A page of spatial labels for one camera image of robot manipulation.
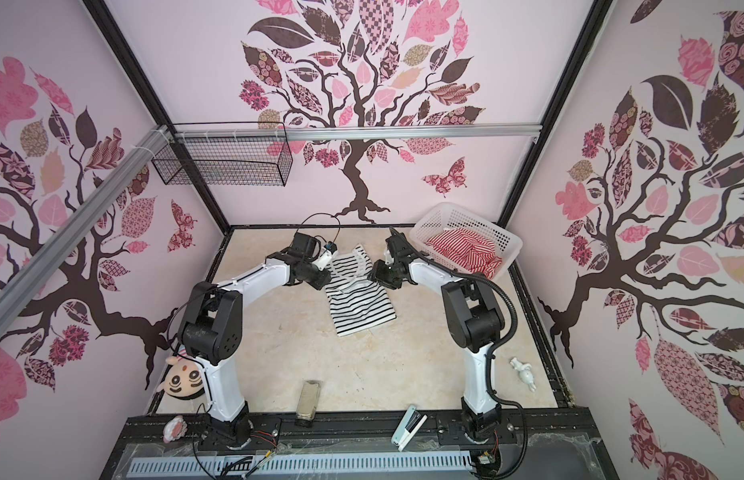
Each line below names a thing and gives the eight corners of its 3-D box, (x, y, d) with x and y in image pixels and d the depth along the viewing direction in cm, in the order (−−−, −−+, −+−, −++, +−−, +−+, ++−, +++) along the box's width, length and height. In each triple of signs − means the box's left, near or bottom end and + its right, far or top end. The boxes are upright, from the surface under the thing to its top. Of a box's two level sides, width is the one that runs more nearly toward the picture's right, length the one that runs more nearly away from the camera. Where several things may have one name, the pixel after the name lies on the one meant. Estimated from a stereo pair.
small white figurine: (529, 392, 81) (534, 389, 79) (509, 361, 87) (513, 357, 84) (539, 388, 82) (544, 385, 79) (518, 358, 87) (522, 353, 85)
